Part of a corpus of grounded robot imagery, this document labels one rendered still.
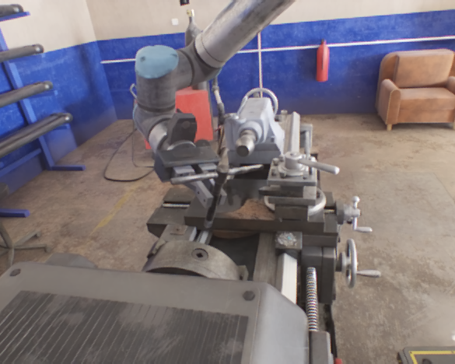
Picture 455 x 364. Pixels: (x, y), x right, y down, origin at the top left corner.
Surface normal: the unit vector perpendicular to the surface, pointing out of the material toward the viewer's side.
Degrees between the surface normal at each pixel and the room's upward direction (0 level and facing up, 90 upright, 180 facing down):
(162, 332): 0
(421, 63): 83
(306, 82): 90
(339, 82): 90
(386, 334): 0
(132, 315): 0
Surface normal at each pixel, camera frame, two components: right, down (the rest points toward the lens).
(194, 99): 0.15, 0.48
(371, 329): -0.10, -0.87
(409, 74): -0.31, 0.62
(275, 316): 0.62, -0.60
